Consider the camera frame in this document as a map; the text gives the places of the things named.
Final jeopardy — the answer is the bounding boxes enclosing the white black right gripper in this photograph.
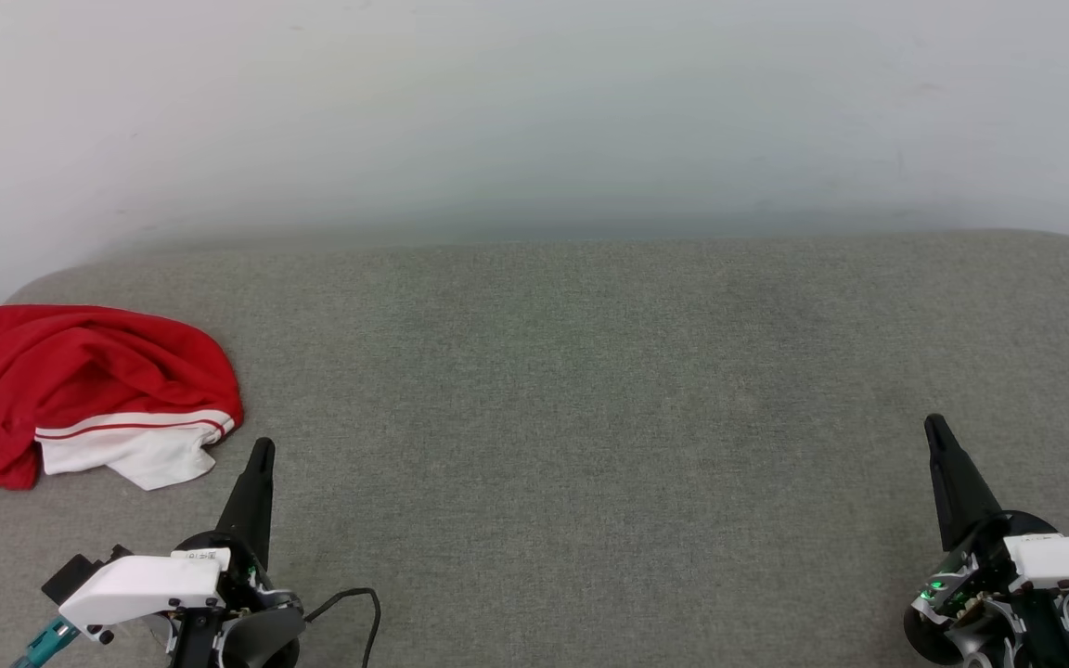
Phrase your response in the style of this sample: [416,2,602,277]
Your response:
[904,414,1069,668]

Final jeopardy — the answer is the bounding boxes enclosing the red and white t-shirt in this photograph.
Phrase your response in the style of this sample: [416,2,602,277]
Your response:
[0,304,245,492]

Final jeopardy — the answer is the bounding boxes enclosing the teal left cable connector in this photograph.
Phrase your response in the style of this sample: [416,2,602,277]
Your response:
[13,617,81,668]

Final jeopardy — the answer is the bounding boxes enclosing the thin black left cable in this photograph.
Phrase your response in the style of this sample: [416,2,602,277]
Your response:
[303,587,382,668]

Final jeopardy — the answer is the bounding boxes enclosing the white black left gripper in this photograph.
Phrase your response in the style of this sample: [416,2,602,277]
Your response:
[59,438,303,668]

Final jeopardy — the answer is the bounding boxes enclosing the grey fabric sofa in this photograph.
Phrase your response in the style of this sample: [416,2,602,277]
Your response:
[0,230,1069,668]

